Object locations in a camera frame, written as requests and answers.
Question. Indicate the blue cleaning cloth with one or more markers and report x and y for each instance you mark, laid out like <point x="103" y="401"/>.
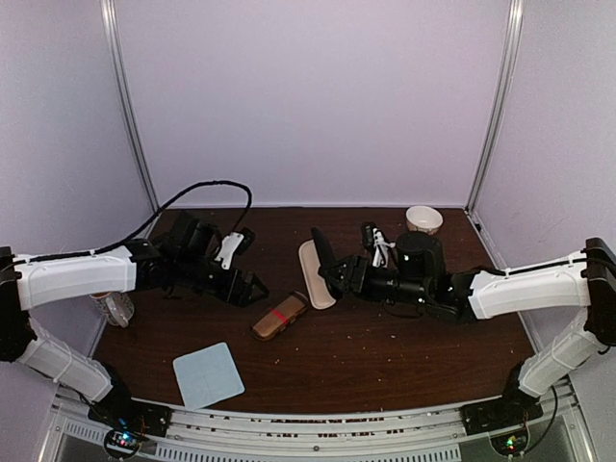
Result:
<point x="207" y="376"/>

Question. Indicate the patterned white mug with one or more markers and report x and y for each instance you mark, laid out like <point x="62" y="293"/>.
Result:
<point x="116" y="307"/>

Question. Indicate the front aluminium rail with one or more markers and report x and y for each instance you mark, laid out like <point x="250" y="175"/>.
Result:
<point x="426" y="434"/>

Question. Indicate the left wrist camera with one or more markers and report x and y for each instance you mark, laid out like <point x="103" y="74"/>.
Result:
<point x="233" y="244"/>

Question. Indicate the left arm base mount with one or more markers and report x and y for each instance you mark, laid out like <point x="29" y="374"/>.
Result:
<point x="131" y="422"/>

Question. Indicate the black glasses case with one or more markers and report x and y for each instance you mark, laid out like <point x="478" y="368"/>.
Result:
<point x="313" y="254"/>

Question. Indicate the left aluminium corner post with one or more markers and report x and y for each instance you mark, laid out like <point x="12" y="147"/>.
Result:
<point x="108" y="10"/>

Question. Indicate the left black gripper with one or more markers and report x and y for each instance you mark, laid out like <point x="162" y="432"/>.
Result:
<point x="240" y="297"/>

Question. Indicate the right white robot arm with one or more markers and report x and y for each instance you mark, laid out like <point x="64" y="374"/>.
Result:
<point x="412" y="270"/>

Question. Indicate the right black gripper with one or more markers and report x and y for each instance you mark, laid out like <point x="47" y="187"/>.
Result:
<point x="355" y="266"/>

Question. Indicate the right aluminium corner post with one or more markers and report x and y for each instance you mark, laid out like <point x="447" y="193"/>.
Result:
<point x="509" y="58"/>

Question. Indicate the tan glasses case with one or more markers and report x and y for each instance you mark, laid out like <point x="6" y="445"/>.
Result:
<point x="278" y="318"/>

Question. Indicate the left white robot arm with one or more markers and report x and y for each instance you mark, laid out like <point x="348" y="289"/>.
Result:
<point x="192" y="254"/>

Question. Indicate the aluminium corner post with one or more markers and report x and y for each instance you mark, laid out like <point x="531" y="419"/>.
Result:
<point x="509" y="58"/>
<point x="108" y="10"/>

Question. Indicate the white ceramic bowl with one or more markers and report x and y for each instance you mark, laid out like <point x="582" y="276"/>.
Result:
<point x="423" y="219"/>

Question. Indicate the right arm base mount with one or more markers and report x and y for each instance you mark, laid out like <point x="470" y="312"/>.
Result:
<point x="513" y="408"/>

